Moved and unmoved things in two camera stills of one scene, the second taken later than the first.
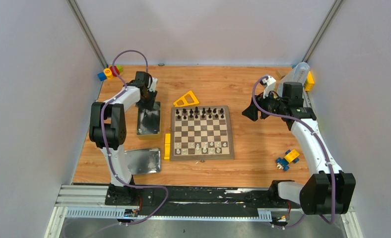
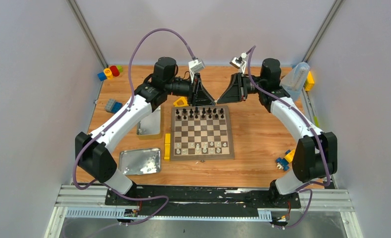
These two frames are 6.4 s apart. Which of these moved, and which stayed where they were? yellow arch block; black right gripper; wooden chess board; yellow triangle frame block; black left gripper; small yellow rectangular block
Moved: black left gripper; black right gripper
Stayed: wooden chess board; small yellow rectangular block; yellow triangle frame block; yellow arch block
